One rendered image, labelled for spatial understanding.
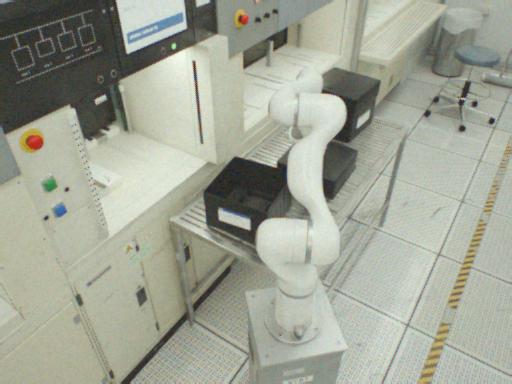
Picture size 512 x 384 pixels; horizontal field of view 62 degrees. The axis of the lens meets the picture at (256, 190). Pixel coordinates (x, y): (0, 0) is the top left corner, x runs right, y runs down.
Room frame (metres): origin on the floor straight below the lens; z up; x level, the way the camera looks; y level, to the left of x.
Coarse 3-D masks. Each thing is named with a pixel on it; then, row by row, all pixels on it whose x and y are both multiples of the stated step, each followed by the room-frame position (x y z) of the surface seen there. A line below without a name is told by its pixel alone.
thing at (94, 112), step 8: (104, 88) 1.79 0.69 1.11; (88, 96) 1.71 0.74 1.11; (96, 96) 1.74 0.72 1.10; (104, 96) 1.78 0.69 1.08; (72, 104) 1.64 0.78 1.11; (80, 104) 1.67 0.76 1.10; (88, 104) 1.70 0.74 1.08; (96, 104) 1.73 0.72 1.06; (104, 104) 1.77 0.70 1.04; (112, 104) 1.80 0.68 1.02; (80, 112) 1.66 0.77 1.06; (88, 112) 1.69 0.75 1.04; (96, 112) 1.73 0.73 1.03; (104, 112) 1.76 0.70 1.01; (112, 112) 1.80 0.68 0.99; (80, 120) 1.65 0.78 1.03; (88, 120) 1.68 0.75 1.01; (96, 120) 1.72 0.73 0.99; (104, 120) 1.75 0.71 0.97; (112, 120) 1.79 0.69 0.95; (80, 128) 1.64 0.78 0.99; (88, 128) 1.67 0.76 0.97; (96, 128) 1.71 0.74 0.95; (104, 128) 1.78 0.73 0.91; (88, 136) 1.66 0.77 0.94
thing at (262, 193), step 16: (240, 160) 1.50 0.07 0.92; (224, 176) 1.42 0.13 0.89; (240, 176) 1.50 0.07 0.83; (256, 176) 1.46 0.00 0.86; (272, 176) 1.43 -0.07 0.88; (208, 192) 1.30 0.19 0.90; (224, 192) 1.41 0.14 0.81; (240, 192) 1.46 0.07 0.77; (256, 192) 1.43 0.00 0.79; (272, 192) 1.43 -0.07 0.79; (288, 192) 1.34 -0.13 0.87; (208, 208) 1.25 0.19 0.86; (224, 208) 1.22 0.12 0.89; (240, 208) 1.19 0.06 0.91; (256, 208) 1.36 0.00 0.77; (272, 208) 1.19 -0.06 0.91; (288, 208) 1.36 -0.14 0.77; (208, 224) 1.26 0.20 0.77; (224, 224) 1.23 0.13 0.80; (240, 224) 1.19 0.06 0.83; (256, 224) 1.17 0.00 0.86
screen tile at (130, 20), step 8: (120, 0) 1.29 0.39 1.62; (128, 0) 1.32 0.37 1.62; (136, 0) 1.34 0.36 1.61; (144, 0) 1.37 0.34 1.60; (144, 8) 1.37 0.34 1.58; (152, 8) 1.39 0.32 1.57; (128, 16) 1.31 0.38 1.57; (136, 16) 1.34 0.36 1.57; (144, 16) 1.36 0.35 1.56; (152, 16) 1.39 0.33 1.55; (128, 24) 1.31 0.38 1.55; (136, 24) 1.33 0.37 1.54
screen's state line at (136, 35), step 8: (176, 16) 1.48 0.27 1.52; (152, 24) 1.39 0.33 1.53; (160, 24) 1.41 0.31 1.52; (168, 24) 1.44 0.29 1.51; (176, 24) 1.48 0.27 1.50; (136, 32) 1.33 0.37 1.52; (144, 32) 1.35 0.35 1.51; (152, 32) 1.38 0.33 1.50; (128, 40) 1.30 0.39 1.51; (136, 40) 1.32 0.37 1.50
